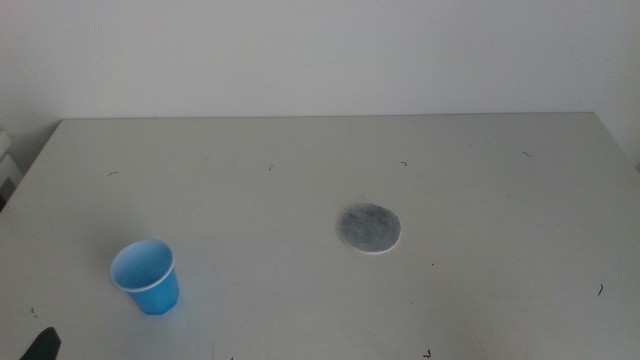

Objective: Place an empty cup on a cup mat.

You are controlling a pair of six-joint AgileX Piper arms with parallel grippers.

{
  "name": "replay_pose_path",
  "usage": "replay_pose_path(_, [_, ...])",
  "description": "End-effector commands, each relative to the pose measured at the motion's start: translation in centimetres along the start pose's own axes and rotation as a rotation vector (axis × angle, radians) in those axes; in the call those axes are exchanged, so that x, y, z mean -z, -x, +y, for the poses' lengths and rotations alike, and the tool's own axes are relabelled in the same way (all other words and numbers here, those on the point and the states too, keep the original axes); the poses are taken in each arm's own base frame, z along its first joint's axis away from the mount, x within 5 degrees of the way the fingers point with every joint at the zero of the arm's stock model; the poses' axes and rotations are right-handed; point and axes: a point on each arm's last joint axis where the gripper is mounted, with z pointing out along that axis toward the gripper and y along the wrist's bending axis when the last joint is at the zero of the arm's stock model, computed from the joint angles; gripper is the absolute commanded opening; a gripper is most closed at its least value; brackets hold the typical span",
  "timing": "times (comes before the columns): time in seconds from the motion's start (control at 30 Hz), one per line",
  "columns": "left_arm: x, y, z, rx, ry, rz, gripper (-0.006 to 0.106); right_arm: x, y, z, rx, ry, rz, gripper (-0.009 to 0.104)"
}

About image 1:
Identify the blue plastic cup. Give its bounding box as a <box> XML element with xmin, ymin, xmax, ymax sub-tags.
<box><xmin>109</xmin><ymin>239</ymin><xmax>181</xmax><ymax>317</ymax></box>

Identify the round grey cup mat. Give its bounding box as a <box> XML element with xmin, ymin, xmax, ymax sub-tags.
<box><xmin>337</xmin><ymin>203</ymin><xmax>403</xmax><ymax>256</ymax></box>

